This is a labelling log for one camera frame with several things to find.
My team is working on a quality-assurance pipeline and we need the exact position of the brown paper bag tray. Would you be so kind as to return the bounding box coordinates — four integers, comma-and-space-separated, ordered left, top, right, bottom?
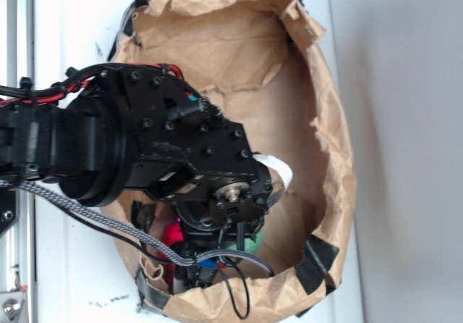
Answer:
114, 0, 357, 322

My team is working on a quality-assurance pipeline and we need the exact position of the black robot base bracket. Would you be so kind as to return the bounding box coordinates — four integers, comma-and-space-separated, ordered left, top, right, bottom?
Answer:
0, 189, 17, 235

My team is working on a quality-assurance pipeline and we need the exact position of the white plastic tray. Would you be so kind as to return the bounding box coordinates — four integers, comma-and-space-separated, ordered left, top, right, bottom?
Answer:
32, 0, 364, 323

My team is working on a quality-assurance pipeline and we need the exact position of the thin black wire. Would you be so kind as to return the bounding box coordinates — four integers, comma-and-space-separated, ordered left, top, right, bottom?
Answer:
64, 203, 276, 320

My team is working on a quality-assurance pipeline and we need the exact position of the red paper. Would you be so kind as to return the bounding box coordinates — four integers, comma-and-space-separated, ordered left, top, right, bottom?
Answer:
156, 222, 184, 263

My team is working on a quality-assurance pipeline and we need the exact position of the metal rail frame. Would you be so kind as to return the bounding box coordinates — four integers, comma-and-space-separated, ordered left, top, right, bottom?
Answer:
1, 0, 37, 322

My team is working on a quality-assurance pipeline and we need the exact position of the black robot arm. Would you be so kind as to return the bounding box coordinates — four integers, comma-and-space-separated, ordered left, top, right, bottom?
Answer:
1, 63, 273, 288

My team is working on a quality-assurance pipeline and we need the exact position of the green golf ball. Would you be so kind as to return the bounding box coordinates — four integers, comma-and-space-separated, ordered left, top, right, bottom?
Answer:
228, 230, 263, 254

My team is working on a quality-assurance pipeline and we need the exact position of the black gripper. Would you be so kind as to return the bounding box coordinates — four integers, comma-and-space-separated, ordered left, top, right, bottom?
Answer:
169, 201, 250, 291

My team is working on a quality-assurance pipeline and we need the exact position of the grey braided cable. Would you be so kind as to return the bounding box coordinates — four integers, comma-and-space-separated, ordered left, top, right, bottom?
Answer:
0, 180, 254, 267

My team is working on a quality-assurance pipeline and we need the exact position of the red and black wire bundle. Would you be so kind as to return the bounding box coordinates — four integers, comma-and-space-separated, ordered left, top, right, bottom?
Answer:
0, 62, 198, 104

